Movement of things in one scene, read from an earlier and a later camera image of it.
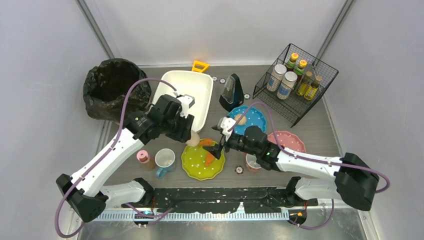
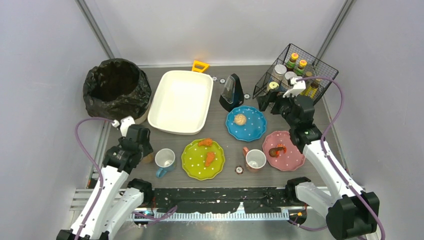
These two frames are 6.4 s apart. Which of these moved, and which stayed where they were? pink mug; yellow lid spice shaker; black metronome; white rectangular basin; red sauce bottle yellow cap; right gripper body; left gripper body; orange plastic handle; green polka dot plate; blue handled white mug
Moved: right gripper body; yellow lid spice shaker; left gripper body
Stayed: red sauce bottle yellow cap; blue handled white mug; white rectangular basin; pink mug; orange plastic handle; green polka dot plate; black metronome
